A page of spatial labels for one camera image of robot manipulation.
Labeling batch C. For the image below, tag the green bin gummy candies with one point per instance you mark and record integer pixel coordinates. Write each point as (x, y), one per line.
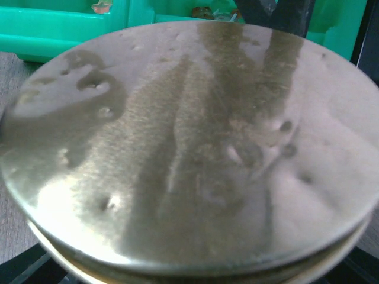
(39, 30)

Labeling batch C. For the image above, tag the gold jar lid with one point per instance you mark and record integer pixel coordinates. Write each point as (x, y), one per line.
(195, 152)

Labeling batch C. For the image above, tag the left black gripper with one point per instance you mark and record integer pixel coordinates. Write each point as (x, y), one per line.
(290, 16)

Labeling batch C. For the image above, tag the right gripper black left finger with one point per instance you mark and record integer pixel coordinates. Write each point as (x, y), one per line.
(35, 265)

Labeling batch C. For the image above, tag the black bin candies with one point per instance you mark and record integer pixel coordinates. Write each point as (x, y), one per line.
(365, 52)

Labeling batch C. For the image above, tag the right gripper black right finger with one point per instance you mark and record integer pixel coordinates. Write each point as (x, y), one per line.
(358, 267)

